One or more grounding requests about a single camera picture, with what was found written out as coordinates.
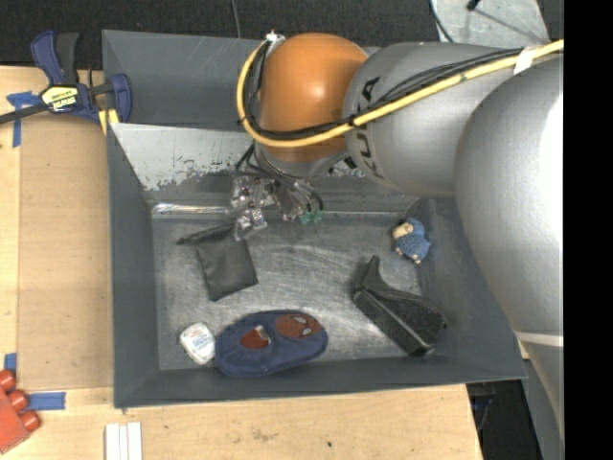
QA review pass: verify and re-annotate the small white plastic container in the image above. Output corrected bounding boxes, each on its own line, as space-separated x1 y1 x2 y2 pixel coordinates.
178 321 217 366

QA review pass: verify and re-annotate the blue toy animal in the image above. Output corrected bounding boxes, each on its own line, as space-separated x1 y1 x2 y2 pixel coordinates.
391 216 433 265

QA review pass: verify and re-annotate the black brush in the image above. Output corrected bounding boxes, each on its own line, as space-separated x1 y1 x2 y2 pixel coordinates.
351 254 449 358

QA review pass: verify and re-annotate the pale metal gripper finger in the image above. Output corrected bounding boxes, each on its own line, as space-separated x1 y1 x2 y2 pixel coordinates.
152 178 263 219
175 207 268 247

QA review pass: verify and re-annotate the black cylinder on white bracket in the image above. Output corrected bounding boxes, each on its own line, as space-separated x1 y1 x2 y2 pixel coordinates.
329 156 367 178

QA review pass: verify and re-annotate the brown cardboard board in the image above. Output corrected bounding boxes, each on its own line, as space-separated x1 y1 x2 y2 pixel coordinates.
16 117 116 392

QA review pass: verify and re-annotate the dark grey cloth pouch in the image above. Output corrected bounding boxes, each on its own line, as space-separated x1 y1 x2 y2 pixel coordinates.
193 236 261 303

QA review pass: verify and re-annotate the blue slipper with red faces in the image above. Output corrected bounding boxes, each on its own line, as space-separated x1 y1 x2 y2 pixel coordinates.
213 309 330 380

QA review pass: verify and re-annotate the grey metal bin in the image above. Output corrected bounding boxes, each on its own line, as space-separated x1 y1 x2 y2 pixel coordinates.
101 29 529 409

